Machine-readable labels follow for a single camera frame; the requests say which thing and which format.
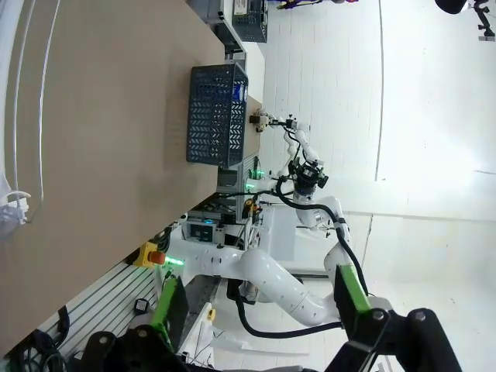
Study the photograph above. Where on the light wooden side table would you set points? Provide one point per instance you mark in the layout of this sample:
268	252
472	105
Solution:
253	143

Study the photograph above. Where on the black plug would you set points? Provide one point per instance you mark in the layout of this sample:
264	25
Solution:
141	305

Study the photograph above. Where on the blue Pepsi can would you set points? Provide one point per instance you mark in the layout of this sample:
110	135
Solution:
240	93

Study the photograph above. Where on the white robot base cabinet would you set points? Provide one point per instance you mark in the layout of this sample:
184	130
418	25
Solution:
281	236

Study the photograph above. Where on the yellow emergency stop button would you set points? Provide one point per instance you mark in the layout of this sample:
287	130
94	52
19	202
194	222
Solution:
145	253

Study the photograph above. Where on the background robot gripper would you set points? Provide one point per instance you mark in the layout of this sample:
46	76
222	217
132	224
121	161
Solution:
261	120

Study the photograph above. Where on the yellow black pendant switch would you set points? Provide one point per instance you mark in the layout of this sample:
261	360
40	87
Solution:
251	207

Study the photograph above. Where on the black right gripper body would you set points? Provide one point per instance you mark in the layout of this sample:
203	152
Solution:
308	174

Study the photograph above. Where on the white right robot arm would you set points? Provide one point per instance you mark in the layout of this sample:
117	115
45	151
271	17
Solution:
279	279

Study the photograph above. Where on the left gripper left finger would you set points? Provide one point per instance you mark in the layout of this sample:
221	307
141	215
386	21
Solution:
164	310

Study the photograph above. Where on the electronics rack under table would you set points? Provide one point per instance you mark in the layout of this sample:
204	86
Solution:
209	228

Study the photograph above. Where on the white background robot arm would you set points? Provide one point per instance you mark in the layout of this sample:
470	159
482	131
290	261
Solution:
298	139

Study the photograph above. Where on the grey perforated plastic basket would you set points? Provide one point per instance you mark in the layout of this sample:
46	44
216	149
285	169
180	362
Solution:
252	31
209	116

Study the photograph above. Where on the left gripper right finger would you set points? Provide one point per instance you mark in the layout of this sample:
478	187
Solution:
354	294

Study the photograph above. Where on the small yellow tag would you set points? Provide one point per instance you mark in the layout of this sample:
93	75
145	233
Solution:
211	314

